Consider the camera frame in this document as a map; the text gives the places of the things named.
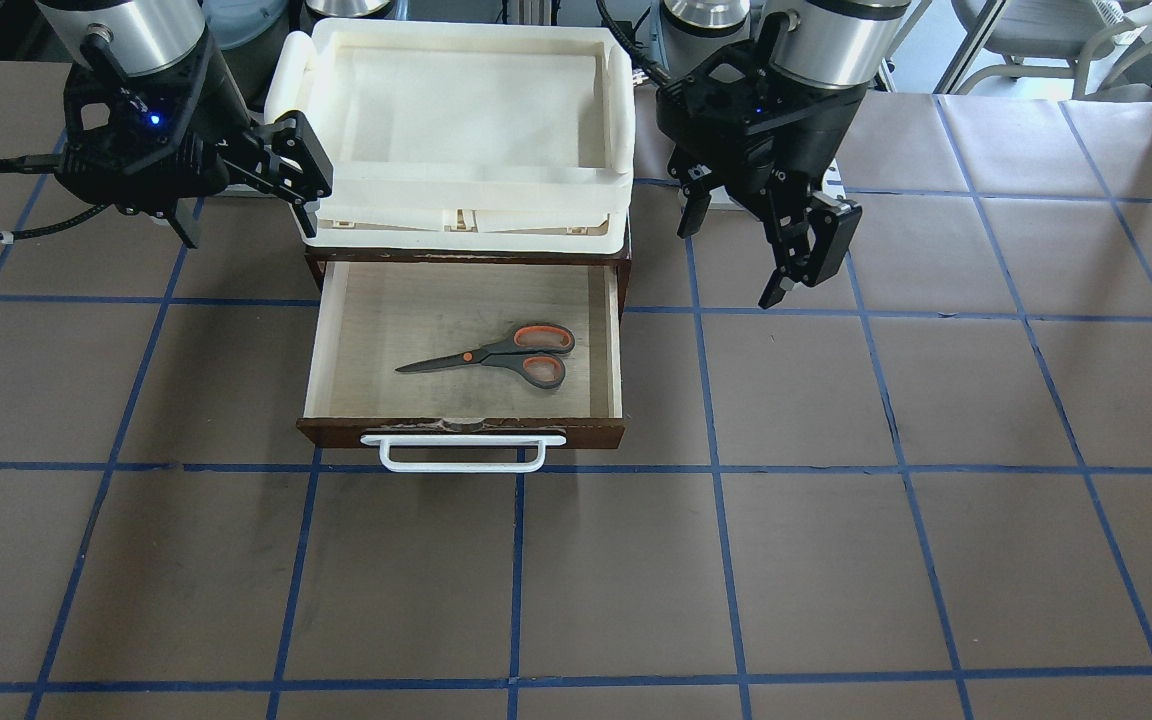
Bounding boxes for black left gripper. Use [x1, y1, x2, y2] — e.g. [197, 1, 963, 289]
[655, 45, 872, 309]

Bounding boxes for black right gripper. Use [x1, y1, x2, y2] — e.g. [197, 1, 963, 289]
[55, 29, 333, 249]

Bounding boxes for orange grey scissors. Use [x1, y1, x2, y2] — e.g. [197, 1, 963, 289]
[396, 323, 576, 389]

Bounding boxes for brown wooden drawer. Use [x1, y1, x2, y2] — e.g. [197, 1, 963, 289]
[298, 259, 626, 471]

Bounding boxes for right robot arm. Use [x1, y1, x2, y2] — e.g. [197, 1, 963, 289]
[38, 1, 332, 247]

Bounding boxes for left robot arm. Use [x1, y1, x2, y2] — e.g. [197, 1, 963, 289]
[655, 1, 908, 309]

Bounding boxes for brown wooden cabinet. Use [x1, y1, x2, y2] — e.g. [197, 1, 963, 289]
[303, 213, 631, 265]

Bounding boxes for white plastic tray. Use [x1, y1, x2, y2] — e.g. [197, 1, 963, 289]
[264, 18, 636, 234]

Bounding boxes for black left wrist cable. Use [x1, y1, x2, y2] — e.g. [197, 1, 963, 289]
[596, 0, 672, 91]

